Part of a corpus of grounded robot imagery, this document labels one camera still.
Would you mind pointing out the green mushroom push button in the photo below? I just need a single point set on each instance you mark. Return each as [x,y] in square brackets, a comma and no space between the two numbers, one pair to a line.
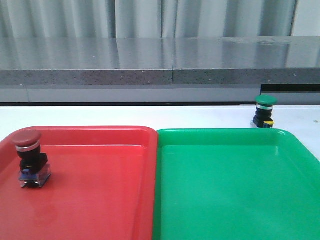
[263,114]

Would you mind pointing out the red mushroom push button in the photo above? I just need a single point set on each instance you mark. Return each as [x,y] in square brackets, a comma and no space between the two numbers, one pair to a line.
[34,164]

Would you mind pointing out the green plastic tray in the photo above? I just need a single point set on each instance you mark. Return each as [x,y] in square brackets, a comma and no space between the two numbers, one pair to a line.
[235,184]

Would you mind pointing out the red plastic tray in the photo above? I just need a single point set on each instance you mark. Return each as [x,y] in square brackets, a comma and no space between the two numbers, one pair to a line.
[102,186]

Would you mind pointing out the grey stone counter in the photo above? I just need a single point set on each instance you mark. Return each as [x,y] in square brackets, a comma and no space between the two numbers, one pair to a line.
[67,71]

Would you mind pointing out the white curtain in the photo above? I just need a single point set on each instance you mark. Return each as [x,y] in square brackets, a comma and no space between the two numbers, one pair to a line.
[146,18]

